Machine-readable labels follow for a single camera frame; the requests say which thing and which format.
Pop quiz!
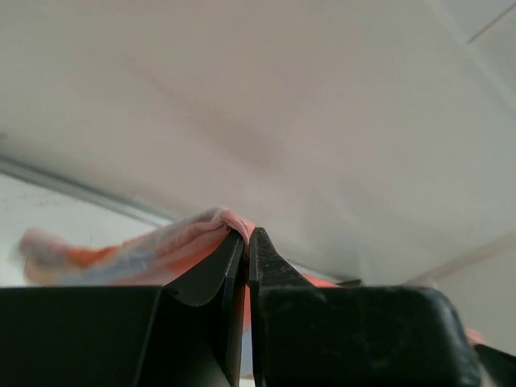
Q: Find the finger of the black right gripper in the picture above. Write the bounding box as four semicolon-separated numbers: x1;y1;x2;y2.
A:
474;344;515;387

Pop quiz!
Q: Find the orange grey checkered cloth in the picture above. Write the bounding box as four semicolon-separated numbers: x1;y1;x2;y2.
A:
10;206;487;380

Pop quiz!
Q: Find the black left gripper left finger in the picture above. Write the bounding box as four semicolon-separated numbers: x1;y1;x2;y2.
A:
1;232;244;386

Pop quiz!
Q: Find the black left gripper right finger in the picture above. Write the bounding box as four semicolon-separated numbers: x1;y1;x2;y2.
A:
249;228;481;386

